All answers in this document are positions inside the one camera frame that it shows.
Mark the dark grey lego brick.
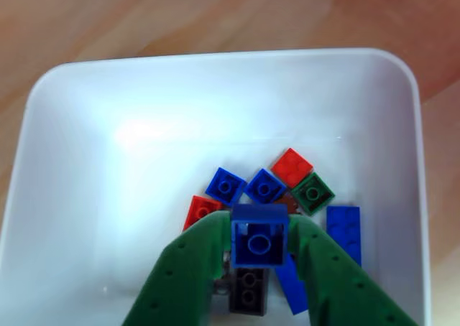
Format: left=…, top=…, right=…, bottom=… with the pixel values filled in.
left=229, top=267, right=270, bottom=315

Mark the long red lego brick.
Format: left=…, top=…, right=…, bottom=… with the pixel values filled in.
left=183, top=195, right=226, bottom=232

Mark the small blue lego brick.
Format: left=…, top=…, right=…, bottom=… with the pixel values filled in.
left=244, top=168, right=288, bottom=205
left=229, top=203, right=290, bottom=269
left=205, top=167, right=247, bottom=203

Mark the small green lego brick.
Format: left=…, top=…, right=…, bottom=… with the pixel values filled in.
left=290, top=171, right=336, bottom=216

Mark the small red lego brick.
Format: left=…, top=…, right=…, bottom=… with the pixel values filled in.
left=271, top=147, right=313, bottom=187

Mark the white plastic bin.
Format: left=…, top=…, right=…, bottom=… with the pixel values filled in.
left=0, top=47, right=422, bottom=326

